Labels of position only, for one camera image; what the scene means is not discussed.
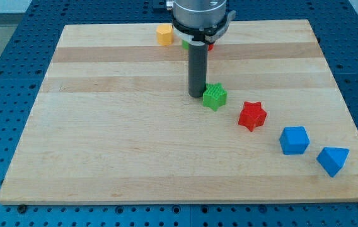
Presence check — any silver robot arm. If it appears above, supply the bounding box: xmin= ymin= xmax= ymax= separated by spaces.
xmin=166 ymin=0 xmax=227 ymax=29

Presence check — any red circle block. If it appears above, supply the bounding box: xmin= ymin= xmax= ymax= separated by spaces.
xmin=208 ymin=44 xmax=214 ymax=51

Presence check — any green star block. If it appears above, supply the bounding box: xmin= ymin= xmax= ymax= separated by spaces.
xmin=202 ymin=83 xmax=227 ymax=112

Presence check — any wooden board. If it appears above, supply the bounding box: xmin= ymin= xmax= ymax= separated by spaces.
xmin=0 ymin=20 xmax=358 ymax=205

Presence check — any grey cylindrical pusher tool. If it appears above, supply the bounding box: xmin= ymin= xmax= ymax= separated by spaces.
xmin=188 ymin=44 xmax=208 ymax=98

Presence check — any green block behind tool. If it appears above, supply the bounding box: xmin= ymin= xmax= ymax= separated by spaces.
xmin=182 ymin=40 xmax=188 ymax=50

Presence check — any red star block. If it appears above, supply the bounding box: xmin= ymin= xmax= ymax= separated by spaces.
xmin=238 ymin=102 xmax=267 ymax=132

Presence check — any yellow hexagon block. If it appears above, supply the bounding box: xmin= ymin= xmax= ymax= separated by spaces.
xmin=156 ymin=24 xmax=173 ymax=46

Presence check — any blue cube block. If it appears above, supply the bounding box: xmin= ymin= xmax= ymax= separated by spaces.
xmin=279 ymin=126 xmax=310 ymax=155

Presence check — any blue triangle block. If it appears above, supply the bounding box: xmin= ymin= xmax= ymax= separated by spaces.
xmin=316 ymin=147 xmax=349 ymax=177

